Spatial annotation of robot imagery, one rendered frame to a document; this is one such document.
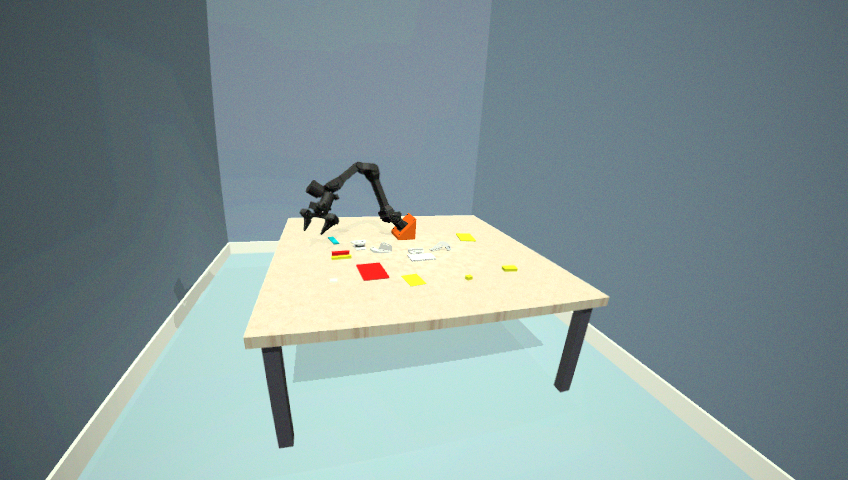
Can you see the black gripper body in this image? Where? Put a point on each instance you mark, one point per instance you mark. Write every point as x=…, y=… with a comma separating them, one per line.
x=318, y=214

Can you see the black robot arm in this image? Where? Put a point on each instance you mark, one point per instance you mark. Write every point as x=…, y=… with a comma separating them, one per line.
x=386, y=213

